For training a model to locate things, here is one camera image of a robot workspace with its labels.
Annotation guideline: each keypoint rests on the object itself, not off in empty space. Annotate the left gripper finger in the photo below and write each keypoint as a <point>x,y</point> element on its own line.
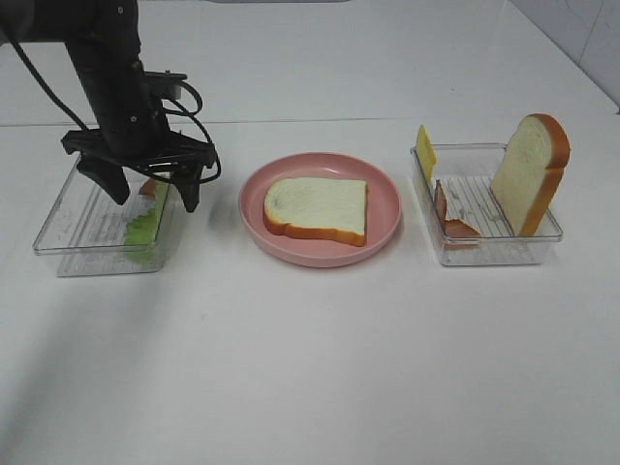
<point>187,183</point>
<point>108,176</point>

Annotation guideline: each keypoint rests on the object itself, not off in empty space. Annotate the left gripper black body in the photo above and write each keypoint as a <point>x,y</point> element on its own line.
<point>136,134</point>

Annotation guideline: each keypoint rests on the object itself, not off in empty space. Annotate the bacon strip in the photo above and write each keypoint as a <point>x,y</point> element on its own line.
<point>148,188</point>
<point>454,234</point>

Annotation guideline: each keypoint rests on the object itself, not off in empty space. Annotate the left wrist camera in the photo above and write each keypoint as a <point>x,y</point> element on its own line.
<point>165,85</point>

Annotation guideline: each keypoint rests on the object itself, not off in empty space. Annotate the bread slice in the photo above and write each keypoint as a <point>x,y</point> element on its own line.
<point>531,170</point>
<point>311,207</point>

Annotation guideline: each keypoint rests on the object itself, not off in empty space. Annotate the clear plastic tray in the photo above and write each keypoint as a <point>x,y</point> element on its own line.
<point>83,234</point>
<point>465,171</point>

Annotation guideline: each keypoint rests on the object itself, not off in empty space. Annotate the pink round plate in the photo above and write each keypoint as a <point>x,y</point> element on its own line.
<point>383,215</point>

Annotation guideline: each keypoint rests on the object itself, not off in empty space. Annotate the yellow cheese slice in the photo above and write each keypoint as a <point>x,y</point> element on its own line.
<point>426,154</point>

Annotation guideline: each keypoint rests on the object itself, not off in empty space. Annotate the left clear plastic tray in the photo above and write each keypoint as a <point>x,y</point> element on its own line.
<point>83,234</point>

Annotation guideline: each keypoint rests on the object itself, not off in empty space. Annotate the green lettuce leaf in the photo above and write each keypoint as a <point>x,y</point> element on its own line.
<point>142,230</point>

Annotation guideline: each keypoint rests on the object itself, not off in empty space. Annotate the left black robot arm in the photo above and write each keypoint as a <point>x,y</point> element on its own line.
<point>103,42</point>

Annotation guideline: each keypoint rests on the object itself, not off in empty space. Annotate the right clear plastic tray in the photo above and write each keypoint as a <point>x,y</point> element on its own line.
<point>465,171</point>

